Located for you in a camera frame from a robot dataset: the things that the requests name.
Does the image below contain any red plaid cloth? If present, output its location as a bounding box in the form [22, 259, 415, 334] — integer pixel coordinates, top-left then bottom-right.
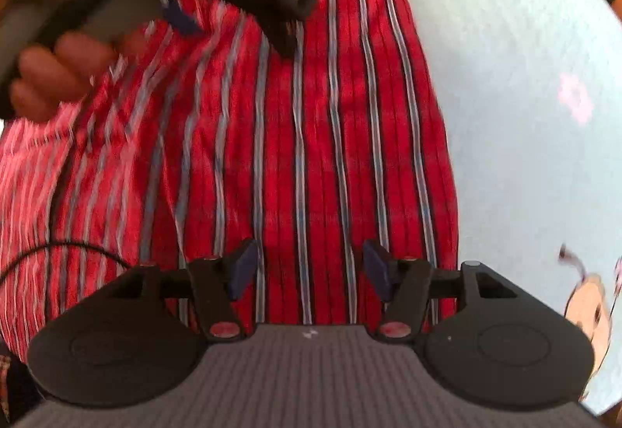
[1, 0, 458, 355]

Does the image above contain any thin black cable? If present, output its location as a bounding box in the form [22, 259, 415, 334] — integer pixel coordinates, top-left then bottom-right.
[0, 238, 135, 286]

